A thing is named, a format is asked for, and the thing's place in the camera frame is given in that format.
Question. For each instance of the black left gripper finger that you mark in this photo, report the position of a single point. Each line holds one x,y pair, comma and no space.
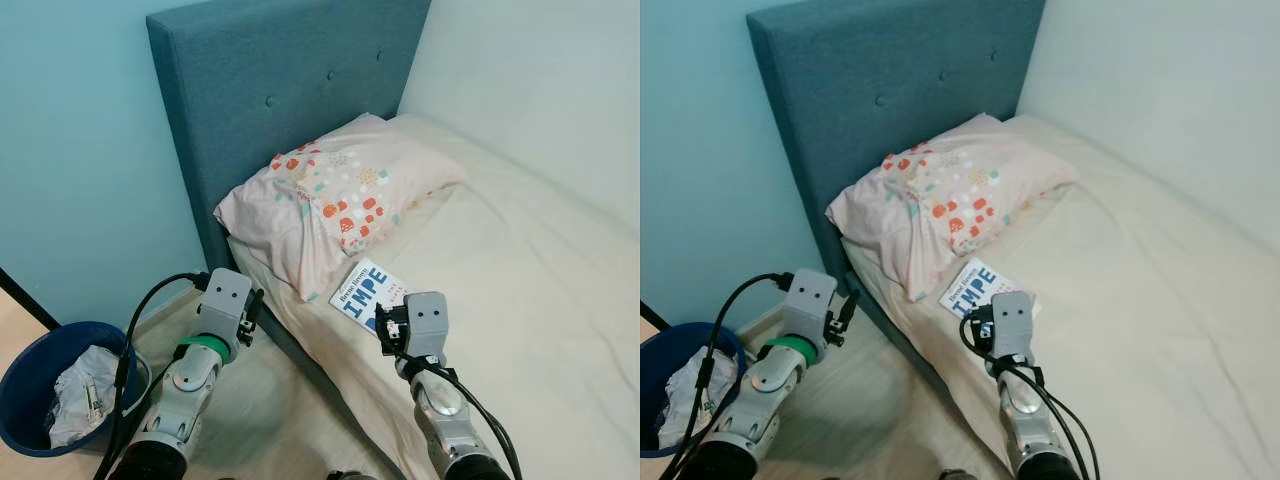
850,307
257,303

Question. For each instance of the white book blue lettering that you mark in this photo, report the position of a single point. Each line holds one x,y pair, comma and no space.
970,285
365,290

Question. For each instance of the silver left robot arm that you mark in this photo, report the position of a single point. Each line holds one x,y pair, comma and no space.
770,385
185,390

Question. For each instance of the mattress with white sheet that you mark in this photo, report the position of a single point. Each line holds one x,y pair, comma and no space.
520,330
1150,330

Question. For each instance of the pink patterned pillow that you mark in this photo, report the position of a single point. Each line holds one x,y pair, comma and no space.
940,190
330,190

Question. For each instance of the white crumpled plastic bag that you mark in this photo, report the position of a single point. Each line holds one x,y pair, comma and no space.
705,395
80,400

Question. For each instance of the blue plastic bucket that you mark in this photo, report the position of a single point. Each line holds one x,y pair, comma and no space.
25,400
660,390

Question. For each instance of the blue upholstered headboard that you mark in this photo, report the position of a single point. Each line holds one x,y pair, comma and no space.
870,90
270,90

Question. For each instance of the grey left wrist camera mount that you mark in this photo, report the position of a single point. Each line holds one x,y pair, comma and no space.
808,300
225,300

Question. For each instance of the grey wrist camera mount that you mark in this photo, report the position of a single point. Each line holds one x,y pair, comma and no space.
225,300
808,300
1012,322
425,325

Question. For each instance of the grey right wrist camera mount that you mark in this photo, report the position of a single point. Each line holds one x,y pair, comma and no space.
425,325
1012,322

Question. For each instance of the black door frame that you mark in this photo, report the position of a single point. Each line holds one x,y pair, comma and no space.
28,298
652,315

